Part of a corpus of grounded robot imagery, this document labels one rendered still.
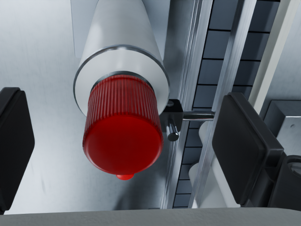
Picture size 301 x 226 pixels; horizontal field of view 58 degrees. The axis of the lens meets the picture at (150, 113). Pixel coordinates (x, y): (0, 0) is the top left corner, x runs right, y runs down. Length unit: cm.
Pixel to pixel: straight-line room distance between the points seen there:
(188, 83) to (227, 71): 10
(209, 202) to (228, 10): 26
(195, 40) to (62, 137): 28
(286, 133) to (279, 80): 9
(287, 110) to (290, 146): 7
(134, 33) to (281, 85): 38
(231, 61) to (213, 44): 8
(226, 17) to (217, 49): 4
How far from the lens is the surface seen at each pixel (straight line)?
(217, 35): 36
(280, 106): 50
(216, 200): 42
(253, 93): 39
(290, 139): 52
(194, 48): 36
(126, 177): 51
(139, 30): 17
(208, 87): 39
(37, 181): 58
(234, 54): 29
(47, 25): 41
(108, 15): 20
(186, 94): 39
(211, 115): 32
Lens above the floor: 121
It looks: 55 degrees down
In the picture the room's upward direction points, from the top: 170 degrees clockwise
